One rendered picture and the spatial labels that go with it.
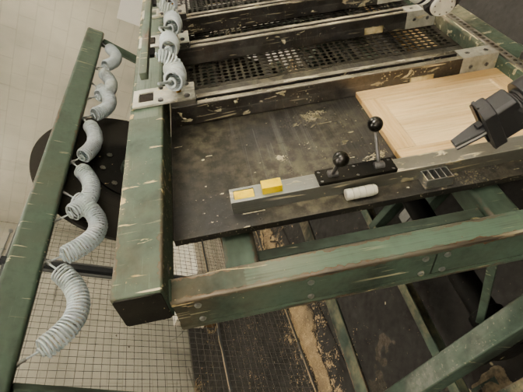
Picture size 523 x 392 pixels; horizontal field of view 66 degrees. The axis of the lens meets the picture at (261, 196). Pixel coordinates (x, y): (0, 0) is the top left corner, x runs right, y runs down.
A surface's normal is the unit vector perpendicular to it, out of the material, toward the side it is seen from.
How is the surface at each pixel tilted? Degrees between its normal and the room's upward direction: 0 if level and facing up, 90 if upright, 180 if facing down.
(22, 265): 90
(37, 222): 90
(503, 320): 0
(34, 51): 90
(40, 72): 90
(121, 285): 59
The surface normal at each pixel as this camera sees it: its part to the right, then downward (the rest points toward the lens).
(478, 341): -0.89, -0.20
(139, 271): -0.09, -0.71
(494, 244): 0.18, 0.68
